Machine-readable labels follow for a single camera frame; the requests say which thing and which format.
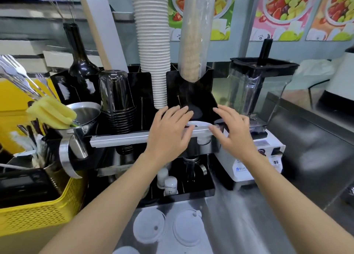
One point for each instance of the silver fork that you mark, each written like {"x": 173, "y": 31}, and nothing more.
{"x": 44, "y": 83}
{"x": 15, "y": 70}

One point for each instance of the stack of white paper cups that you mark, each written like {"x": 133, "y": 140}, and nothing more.
{"x": 152, "y": 41}

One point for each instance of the orange fruit poster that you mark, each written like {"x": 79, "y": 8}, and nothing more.
{"x": 334, "y": 13}

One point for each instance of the person's right forearm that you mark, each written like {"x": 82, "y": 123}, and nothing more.
{"x": 287, "y": 204}

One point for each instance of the stainless steel jug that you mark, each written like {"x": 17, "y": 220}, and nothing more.
{"x": 83, "y": 124}

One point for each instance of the dark glass wine bottle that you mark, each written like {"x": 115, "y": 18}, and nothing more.
{"x": 78, "y": 57}

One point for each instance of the dried plant stems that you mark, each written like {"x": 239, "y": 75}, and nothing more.
{"x": 59, "y": 5}

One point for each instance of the green fruit poster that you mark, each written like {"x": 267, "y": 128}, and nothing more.
{"x": 224, "y": 10}

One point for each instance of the small white bottle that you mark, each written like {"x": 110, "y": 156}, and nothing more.
{"x": 162, "y": 177}
{"x": 170, "y": 185}

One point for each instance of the white cup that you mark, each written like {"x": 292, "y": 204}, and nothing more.
{"x": 204, "y": 140}

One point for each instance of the person's left little finger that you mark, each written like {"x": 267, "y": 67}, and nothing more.
{"x": 161, "y": 113}

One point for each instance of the person's right hand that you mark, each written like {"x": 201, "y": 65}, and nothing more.
{"x": 237, "y": 137}

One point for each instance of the clear blender jar black lid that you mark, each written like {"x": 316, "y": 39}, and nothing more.
{"x": 249, "y": 96}

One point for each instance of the clear sleeve of brown cups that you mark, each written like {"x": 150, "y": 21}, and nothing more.
{"x": 195, "y": 35}

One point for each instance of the pink fruit poster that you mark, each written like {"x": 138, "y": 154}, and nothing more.
{"x": 284, "y": 10}

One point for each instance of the white and black appliance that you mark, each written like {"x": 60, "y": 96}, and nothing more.
{"x": 338, "y": 85}

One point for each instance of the white plastic bag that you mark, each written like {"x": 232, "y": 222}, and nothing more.
{"x": 312, "y": 74}

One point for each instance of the black box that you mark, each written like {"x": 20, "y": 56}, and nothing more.
{"x": 25, "y": 186}

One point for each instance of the white plastic cup lid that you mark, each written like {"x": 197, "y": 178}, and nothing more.
{"x": 189, "y": 227}
{"x": 149, "y": 225}
{"x": 125, "y": 250}

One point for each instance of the person's right thumb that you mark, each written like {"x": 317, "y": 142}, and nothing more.
{"x": 217, "y": 131}

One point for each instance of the white blender base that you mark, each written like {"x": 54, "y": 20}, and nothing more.
{"x": 249, "y": 162}

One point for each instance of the black blender tamper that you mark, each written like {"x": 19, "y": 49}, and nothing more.
{"x": 265, "y": 52}

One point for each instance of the black acrylic cup organizer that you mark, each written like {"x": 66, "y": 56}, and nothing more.
{"x": 193, "y": 96}

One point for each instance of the yellow plastic basket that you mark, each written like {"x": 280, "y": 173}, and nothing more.
{"x": 36, "y": 215}

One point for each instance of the person's left forearm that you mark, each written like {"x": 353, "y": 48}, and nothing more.
{"x": 110, "y": 204}

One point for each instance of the white metal rail bar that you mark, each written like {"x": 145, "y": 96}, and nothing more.
{"x": 119, "y": 140}

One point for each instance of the person's left hand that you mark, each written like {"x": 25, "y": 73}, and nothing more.
{"x": 166, "y": 135}

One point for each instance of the stack of black plastic cups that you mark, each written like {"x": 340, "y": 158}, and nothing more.
{"x": 117, "y": 101}

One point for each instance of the yellow sponge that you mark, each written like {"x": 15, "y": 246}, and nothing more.
{"x": 52, "y": 112}

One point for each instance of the white flat board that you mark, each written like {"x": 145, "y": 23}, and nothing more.
{"x": 106, "y": 27}

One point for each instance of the person's left middle finger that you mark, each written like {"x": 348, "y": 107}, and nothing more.
{"x": 184, "y": 119}

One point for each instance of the white bristle brush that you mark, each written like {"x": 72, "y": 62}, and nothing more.
{"x": 29, "y": 147}

